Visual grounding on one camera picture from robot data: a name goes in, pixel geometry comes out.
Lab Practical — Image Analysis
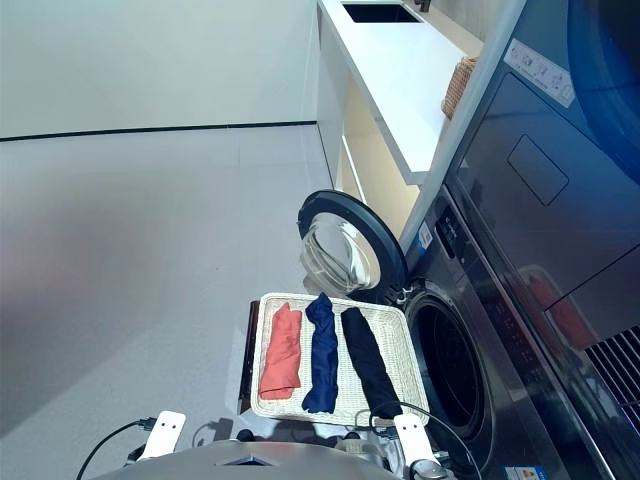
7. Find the navy blue cloth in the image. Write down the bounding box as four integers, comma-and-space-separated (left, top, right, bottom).
301, 292, 340, 415

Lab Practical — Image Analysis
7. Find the orange cloth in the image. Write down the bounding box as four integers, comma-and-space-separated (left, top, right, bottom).
258, 301, 303, 401

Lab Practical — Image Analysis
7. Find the black cloth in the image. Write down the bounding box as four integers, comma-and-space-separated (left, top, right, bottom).
340, 306, 404, 419

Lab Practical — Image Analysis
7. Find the round washing machine door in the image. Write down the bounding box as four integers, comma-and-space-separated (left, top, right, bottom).
297, 188, 410, 292

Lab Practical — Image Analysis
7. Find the pale woven basket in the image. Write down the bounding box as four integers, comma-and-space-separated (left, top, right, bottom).
249, 292, 431, 427

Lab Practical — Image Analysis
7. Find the small brown woven basket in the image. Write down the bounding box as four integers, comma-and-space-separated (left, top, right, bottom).
440, 55, 480, 120

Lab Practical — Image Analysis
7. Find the blue energy label sticker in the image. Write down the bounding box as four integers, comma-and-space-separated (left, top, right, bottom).
414, 222, 434, 254

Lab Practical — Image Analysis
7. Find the white counter cabinet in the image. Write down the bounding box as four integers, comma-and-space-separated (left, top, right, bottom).
316, 0, 529, 251

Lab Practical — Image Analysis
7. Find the grey stacked dryer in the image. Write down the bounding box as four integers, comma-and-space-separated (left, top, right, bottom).
442, 0, 640, 416

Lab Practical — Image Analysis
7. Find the black sink basin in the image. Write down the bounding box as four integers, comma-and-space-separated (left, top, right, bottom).
341, 0, 420, 24

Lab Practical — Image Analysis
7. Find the silver robot body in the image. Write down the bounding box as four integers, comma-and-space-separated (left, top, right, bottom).
102, 438, 401, 480

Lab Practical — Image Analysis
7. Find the white instruction sticker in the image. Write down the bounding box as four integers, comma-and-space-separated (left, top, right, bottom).
503, 38, 576, 109

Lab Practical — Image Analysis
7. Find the white warning label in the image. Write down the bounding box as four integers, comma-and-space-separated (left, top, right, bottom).
504, 464, 549, 480

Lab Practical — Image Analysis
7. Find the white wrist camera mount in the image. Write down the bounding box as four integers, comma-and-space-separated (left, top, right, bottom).
393, 412, 434, 464
135, 410, 187, 462

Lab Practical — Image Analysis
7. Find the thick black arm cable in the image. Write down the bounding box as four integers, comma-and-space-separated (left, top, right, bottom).
75, 417, 157, 480

